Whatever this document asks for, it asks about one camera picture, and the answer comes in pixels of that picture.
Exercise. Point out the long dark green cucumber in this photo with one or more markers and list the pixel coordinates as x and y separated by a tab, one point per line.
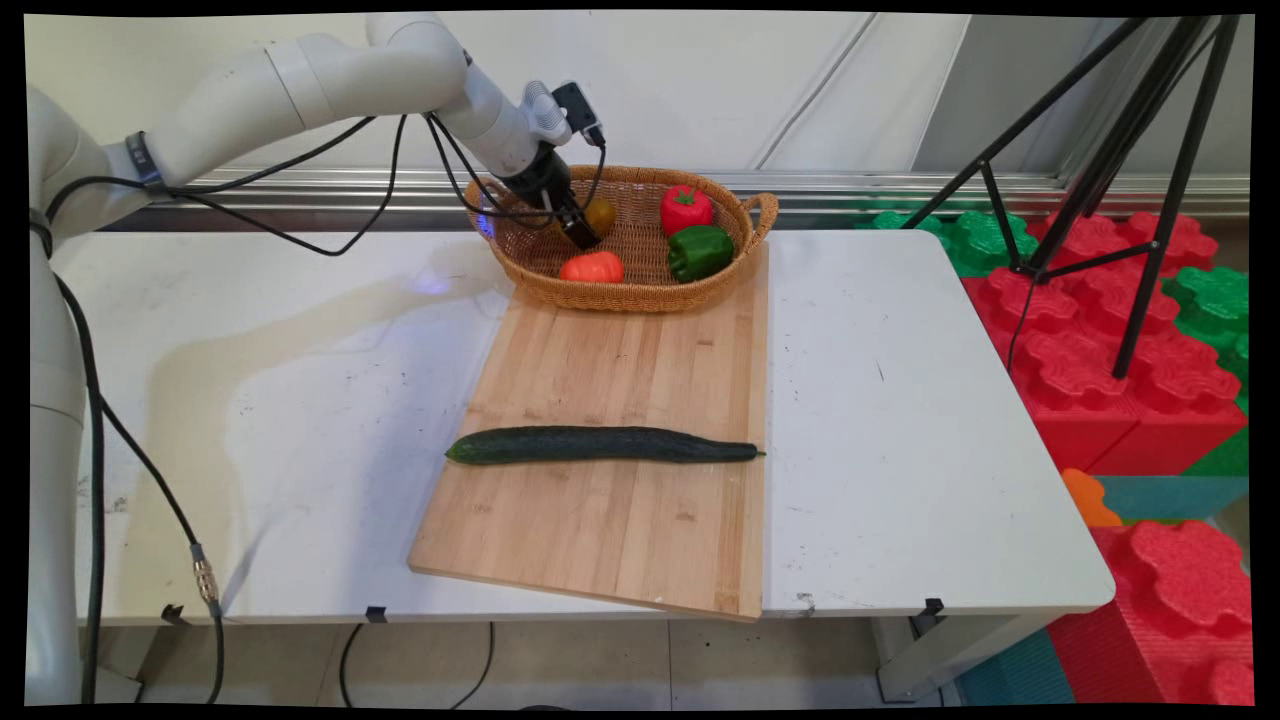
600	445

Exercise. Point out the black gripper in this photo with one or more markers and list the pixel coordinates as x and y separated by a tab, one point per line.
540	180

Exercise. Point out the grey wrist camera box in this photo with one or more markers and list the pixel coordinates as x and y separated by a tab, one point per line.
575	108

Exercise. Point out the green toy bell pepper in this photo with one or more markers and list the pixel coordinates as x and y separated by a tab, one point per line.
700	252

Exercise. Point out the orange foam piece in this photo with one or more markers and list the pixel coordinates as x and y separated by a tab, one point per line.
1088	498

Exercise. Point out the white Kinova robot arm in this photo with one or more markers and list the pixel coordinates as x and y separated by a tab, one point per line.
300	85

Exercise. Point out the wooden cutting board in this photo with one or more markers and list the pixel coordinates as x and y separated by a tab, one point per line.
610	520

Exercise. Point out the orange toy tomato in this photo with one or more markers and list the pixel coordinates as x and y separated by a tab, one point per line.
592	268

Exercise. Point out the black tripod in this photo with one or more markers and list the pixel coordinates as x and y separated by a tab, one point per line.
1150	180

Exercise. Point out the green foam block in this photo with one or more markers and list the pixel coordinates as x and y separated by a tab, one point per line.
975	240
1215	300

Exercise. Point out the white table leg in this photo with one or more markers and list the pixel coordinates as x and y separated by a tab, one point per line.
930	655

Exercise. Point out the aluminium window rail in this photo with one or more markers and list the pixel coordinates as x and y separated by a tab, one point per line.
900	188

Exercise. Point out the red toy bell pepper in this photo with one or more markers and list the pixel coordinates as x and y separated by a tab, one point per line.
686	210

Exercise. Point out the woven wicker basket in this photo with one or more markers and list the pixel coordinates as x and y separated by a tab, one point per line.
640	285

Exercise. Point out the teal foam mat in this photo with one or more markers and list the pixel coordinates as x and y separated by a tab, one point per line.
1170	497

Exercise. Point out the large red foam block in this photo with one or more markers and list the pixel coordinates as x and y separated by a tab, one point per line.
1090	370

